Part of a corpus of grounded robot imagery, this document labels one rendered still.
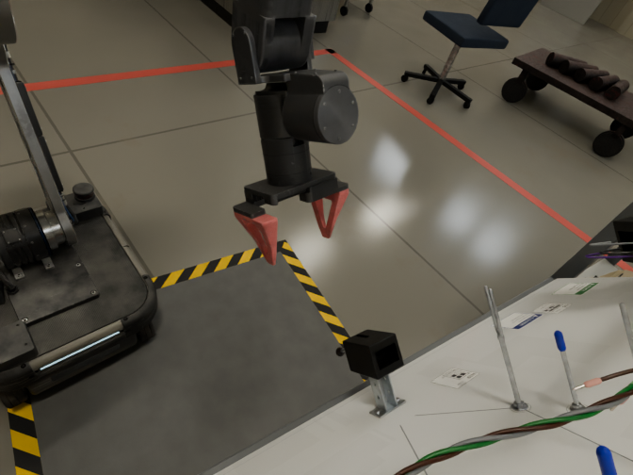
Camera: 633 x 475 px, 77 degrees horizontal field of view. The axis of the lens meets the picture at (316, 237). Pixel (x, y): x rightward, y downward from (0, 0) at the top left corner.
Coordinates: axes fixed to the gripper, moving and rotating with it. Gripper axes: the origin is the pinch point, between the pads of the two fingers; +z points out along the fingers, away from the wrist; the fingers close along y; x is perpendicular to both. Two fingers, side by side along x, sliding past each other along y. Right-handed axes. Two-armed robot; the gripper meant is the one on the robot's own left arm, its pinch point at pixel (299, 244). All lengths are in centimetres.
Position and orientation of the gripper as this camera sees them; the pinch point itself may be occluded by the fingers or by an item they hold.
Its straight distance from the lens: 53.9
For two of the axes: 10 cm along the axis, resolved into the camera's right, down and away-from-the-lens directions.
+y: 7.4, -3.5, 5.7
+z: 1.1, 9.0, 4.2
